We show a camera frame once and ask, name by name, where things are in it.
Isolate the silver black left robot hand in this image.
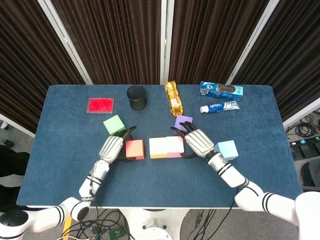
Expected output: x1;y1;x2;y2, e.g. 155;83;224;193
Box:
98;125;138;164

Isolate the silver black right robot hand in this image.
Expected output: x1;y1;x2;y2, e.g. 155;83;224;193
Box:
170;121;215;160

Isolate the red foam cube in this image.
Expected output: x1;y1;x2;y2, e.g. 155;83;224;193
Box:
125;139;145;161

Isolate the green foam cube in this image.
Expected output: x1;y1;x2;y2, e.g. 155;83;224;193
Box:
102;114;126;136

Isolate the pink foam cube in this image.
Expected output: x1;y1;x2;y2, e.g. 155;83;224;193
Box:
165;135;185;159

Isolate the purple foam cube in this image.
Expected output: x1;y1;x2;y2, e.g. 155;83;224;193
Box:
174;115;194;137

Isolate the yellow foam cube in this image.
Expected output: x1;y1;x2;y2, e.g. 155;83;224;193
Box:
148;136;168;159

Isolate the light blue foam cube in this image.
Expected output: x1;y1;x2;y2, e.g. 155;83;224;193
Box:
214;139;239;161

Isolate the white blue toothpaste tube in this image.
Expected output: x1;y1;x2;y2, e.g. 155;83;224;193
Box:
199;100;240;114

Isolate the red ink pad case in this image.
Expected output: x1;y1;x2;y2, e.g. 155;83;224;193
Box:
86;97;115;115

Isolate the gold foil snack packet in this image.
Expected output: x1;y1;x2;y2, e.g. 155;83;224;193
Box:
163;80;185;117

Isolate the blue cookie box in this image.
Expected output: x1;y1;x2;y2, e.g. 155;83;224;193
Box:
199;80;244;102

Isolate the black mesh pen holder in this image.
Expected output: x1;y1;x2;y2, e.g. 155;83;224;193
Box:
126;85;147;111

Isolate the blue table cloth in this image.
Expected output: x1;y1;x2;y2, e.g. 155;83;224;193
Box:
16;84;303;208

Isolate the green circuit board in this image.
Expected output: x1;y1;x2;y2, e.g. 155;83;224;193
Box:
109;227;125;240

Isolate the yellow floor tape strip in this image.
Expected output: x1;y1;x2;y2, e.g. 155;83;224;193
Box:
62;216;73;235

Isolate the person in black clothes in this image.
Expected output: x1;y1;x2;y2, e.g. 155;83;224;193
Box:
0;144;31;208

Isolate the dark pleated partition panel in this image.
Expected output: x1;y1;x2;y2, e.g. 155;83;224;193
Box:
0;0;93;138
37;0;168;86
166;0;278;86
226;0;320;128

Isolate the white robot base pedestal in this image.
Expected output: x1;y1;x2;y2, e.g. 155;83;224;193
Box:
119;207;188;240

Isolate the black floor cable tangle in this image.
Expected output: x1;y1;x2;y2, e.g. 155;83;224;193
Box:
284;114;320;141
186;208;221;240
61;208;132;240

